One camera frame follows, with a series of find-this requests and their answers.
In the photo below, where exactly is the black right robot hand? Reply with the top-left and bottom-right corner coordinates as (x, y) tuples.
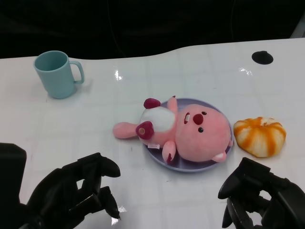
(217, 157), (305, 229)

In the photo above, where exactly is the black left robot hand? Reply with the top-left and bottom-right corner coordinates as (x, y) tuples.
(20, 152), (122, 229)

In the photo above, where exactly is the light blue plastic mug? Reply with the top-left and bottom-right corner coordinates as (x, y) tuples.
(33, 50), (85, 99)

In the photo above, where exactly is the orange white bun toy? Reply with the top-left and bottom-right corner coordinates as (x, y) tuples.
(233, 116), (287, 158)

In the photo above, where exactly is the lavender plastic plate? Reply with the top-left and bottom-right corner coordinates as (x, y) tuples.
(142, 97), (234, 173)

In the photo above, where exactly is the pink plush beaver doll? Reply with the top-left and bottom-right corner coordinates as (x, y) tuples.
(112, 95), (234, 165)

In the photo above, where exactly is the black round table grommet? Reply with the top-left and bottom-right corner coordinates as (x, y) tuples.
(251, 51), (274, 65)

